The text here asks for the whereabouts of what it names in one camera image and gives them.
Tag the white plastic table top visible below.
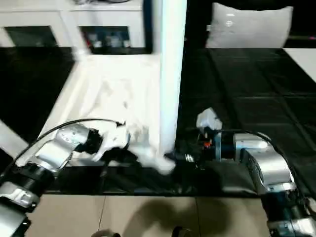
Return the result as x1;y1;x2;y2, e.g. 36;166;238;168
13;52;176;175

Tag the white plastic table leg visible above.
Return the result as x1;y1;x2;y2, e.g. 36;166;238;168
0;119;28;155
61;9;87;60
148;0;162;55
158;0;188;159

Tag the black mat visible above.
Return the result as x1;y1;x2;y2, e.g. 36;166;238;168
0;46;316;198

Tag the grey cushion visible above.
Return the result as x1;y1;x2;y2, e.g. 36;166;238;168
204;1;295;49

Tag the white flat board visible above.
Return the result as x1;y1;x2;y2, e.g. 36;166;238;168
282;47;316;82

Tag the black flat monitor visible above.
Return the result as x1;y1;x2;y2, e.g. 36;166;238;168
287;34;316;42

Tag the white cabinet with glass doors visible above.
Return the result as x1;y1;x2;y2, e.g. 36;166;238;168
0;0;149;48

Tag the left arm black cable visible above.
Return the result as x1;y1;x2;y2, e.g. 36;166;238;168
0;118;126;179

